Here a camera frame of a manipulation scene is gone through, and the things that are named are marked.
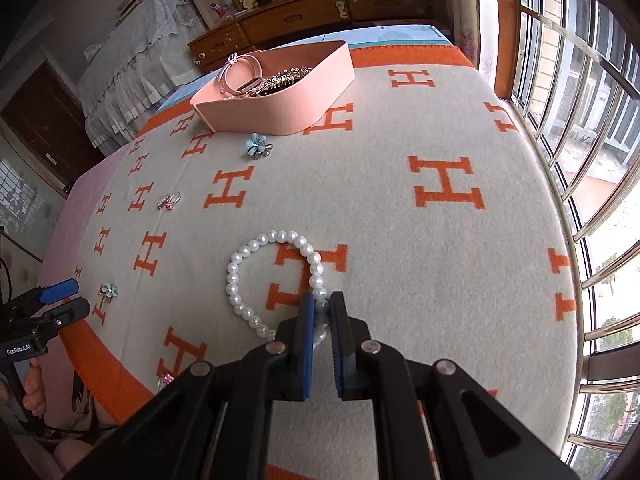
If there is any white pearl bracelet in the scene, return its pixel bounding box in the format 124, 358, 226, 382
224, 228, 331, 351

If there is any pink strap smartwatch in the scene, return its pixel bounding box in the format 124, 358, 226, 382
217, 53, 264, 98

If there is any person's hand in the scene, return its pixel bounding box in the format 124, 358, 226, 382
22, 358, 47, 417

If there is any pink bedsheet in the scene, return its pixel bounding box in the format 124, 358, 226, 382
37, 144, 130, 286

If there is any blue flower brooch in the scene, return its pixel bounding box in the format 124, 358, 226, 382
99, 283, 118, 304
244, 133, 273, 159

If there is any pink gem earring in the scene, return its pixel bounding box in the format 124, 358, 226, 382
157, 373, 175, 390

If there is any orange H pattern blanket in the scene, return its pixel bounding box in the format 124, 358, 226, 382
61, 44, 577, 451

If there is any dark wooden door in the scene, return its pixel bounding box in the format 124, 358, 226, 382
1, 62, 104, 192

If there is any pink plastic tray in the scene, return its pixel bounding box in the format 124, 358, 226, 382
190, 40, 355, 136

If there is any white lace covered furniture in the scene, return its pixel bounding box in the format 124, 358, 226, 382
77, 0, 205, 156

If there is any blue tree pattern bedsheet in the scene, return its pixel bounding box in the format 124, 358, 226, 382
157, 25, 452, 112

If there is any wooden desk with drawers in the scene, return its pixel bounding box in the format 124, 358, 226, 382
188, 0, 435, 73

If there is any beige curtain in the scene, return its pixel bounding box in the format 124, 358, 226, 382
432, 0, 499, 87

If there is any metal window grille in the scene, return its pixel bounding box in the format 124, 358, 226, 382
511, 0, 639, 479

